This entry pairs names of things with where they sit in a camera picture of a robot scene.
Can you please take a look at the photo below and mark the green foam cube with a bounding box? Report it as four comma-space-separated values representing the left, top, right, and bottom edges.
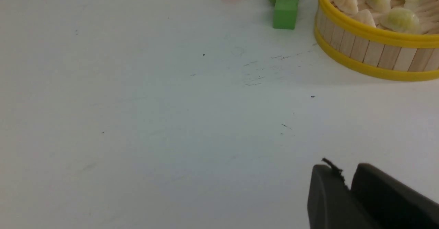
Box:
273, 0, 299, 29

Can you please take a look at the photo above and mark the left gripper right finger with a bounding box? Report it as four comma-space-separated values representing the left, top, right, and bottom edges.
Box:
350, 163, 439, 229

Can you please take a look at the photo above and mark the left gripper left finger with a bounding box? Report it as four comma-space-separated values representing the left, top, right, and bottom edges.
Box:
307, 158, 381, 229

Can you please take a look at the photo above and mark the white dumpling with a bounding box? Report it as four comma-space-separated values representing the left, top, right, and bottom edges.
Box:
334, 0, 359, 15
351, 9, 376, 28

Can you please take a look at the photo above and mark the bamboo steamer tray yellow rim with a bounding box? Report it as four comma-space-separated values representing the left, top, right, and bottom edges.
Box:
314, 0, 439, 82

